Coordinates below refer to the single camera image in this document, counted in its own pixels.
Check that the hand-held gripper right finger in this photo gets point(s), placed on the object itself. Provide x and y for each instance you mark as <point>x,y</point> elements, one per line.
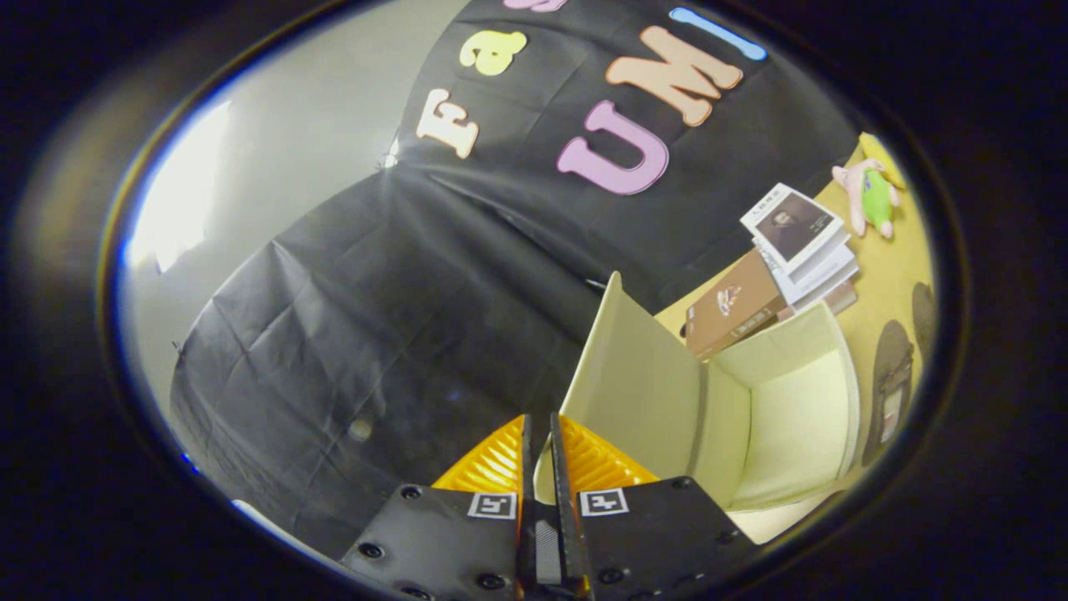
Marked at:
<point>561,484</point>

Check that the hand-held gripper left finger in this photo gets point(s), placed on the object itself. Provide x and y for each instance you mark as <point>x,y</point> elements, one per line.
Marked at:
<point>526,467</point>

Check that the gray fabric storage box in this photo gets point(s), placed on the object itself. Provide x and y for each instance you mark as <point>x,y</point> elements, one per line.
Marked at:
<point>788,417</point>

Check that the brown fuzzy slipper shoe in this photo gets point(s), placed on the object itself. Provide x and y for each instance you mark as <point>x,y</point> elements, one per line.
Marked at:
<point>891,367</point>
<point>924,310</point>

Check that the black backdrop cloth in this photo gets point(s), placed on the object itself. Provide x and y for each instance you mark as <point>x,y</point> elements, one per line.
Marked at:
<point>375,317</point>

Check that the brown cover flat book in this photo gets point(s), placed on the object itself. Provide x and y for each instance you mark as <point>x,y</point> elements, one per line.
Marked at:
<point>730,305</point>

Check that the pale brown edged book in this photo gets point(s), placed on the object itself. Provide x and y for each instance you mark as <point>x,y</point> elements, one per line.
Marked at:
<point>834,299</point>

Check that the plain white thick book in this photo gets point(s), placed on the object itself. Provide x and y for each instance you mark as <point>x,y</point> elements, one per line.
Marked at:
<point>822,275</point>

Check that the white portrait cover book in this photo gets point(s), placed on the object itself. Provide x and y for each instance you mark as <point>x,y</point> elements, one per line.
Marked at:
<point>793,224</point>

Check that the green and pink plush toy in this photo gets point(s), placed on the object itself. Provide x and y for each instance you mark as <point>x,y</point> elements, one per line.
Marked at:
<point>874,196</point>

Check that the yellow plush cushion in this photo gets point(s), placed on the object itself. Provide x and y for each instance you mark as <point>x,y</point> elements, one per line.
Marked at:
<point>884,154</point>

